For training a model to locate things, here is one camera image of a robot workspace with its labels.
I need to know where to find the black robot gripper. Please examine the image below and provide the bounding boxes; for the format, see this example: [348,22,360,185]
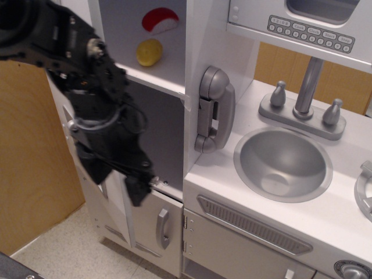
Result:
[72,109,159,207]

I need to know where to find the white fridge door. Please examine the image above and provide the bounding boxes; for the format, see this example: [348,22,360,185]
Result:
[46,0,137,247]

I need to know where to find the silver fridge handle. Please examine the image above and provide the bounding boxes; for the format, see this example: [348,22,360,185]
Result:
[67,119,77,133]

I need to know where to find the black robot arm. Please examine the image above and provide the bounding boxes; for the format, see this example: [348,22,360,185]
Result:
[1,1,155,207]

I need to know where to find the white lower freezer door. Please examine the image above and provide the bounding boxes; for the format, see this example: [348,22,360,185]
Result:
[77,167,183,277]

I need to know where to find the silver ice dispenser panel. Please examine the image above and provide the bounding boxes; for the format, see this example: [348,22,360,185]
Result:
[62,106,109,200]

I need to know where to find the white oven door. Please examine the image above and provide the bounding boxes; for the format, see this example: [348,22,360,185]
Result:
[183,209,316,278]

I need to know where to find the grey vent grille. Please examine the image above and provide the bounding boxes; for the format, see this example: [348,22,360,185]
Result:
[196,195,313,256]

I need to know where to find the yellow toy potato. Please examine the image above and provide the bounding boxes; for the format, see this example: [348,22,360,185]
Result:
[136,39,163,67]

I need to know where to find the black case corner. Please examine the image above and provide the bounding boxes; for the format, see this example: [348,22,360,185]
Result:
[1,252,44,279]

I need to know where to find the white toy kitchen cabinet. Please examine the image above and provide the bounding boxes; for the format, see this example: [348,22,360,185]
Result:
[97,1,371,278]

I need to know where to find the silver toy sink bowl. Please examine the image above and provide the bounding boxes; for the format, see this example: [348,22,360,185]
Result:
[234,127,333,203]

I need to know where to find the red white toy cheese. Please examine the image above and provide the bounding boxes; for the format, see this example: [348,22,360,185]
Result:
[142,7,180,35]

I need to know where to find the silver toy faucet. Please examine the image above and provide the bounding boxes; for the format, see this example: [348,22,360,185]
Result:
[259,57,346,141]

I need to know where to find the silver stove knob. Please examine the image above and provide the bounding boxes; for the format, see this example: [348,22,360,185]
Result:
[334,260,371,279]

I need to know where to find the silver stove burner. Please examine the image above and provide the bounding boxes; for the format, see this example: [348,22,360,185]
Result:
[354,160,371,221]

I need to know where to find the brown cardboard backing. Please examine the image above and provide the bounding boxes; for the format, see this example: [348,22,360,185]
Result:
[255,42,371,115]

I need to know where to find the toy microwave with keypad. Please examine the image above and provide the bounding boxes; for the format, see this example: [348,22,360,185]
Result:
[227,1,371,73]

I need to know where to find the silver lower door handle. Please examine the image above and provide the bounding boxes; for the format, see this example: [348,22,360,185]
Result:
[156,209,170,250]

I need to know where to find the grey toy wall phone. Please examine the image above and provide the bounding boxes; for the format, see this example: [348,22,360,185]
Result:
[195,66,235,153]

